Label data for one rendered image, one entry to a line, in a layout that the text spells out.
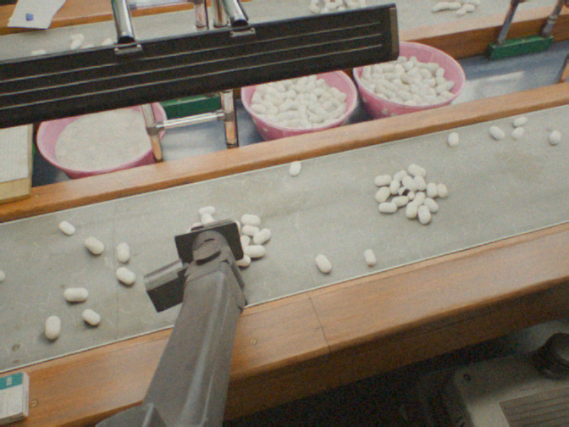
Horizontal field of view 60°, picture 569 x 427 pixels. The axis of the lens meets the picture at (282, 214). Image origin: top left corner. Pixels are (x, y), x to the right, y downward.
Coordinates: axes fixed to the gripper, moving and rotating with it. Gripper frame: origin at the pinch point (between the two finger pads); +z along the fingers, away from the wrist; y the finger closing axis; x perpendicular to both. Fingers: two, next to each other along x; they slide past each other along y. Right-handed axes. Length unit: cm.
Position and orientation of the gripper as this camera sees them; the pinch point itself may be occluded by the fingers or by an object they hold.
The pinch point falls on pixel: (205, 233)
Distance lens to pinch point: 87.9
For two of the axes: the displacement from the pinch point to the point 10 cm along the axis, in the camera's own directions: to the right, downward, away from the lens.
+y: -9.6, 2.2, -1.9
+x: 1.7, 9.5, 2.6
